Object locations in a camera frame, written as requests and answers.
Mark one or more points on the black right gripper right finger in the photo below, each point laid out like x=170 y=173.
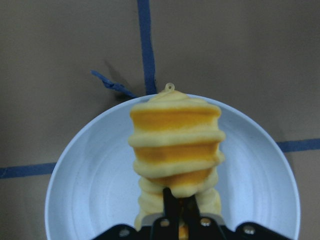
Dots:
x=206 y=226

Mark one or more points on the light blue plate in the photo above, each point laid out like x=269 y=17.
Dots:
x=94 y=187

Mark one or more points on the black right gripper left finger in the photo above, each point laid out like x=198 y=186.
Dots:
x=166 y=227

